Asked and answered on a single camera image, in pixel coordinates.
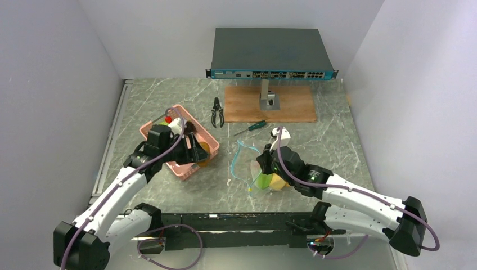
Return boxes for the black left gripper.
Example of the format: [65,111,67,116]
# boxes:
[160,132,209,165]

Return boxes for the clear zip top bag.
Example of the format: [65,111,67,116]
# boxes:
[229,140,292,197]

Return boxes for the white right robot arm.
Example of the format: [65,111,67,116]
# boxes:
[256,144,428,257]

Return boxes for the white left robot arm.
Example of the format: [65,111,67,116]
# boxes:
[53,125,210,269]

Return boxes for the dark purple plum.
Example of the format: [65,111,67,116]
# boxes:
[184,121,197,134]

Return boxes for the wooden board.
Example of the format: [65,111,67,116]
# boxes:
[224,85,318,123]

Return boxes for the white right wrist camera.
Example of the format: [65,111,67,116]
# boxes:
[271,127,291,150]

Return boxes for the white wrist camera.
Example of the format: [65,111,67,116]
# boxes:
[165,116,184,134]
[271,127,291,150]

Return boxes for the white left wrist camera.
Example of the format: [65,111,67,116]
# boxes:
[165,116,184,134]

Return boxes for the green handled screwdriver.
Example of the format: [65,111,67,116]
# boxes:
[235,120,267,136]

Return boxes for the black handled pliers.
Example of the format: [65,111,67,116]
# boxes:
[211,97,225,128]

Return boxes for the metal stand post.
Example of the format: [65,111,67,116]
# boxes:
[259,79,281,111]

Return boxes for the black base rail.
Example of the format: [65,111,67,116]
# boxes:
[140,211,345,251]

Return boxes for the aluminium frame rail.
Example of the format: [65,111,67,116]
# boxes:
[68,78,134,221]

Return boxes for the grey network switch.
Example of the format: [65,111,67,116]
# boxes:
[206,28,339,80]

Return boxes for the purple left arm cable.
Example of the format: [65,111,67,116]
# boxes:
[59,107,186,270]

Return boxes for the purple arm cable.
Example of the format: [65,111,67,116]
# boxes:
[59,107,186,270]
[276,127,440,252]

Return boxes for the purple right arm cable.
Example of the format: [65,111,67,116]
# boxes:
[276,127,440,252]

